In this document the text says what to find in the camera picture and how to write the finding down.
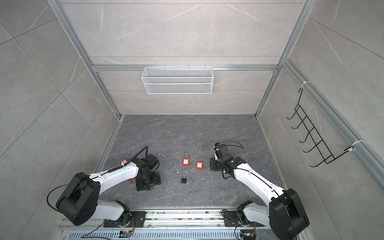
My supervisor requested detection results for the red padlock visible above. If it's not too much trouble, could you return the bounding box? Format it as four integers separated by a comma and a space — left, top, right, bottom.
196, 156, 204, 170
121, 153, 128, 166
182, 152, 190, 167

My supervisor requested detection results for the small black padlock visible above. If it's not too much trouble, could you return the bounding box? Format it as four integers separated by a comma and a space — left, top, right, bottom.
181, 175, 188, 184

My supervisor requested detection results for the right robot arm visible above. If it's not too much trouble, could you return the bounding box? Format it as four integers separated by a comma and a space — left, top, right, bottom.
210, 142, 310, 240

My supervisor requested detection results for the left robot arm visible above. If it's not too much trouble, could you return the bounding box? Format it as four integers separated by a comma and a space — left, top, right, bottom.
49, 146, 161, 228

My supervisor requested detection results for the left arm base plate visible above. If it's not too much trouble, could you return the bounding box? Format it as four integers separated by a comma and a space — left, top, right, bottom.
103, 211, 147, 228

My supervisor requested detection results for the aluminium mounting rail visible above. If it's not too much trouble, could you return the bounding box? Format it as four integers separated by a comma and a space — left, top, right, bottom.
56, 206, 239, 232

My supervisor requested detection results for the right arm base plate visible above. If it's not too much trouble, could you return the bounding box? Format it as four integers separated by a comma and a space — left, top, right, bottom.
221, 209, 264, 227

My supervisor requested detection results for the white slotted cable duct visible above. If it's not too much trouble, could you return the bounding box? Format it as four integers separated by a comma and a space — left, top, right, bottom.
65, 229, 301, 240

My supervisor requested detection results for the white wire mesh basket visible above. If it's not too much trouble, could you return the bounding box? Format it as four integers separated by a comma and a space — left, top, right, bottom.
142, 67, 214, 95

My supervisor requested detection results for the black wire hook rack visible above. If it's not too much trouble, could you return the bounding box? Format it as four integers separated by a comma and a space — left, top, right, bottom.
286, 88, 355, 168

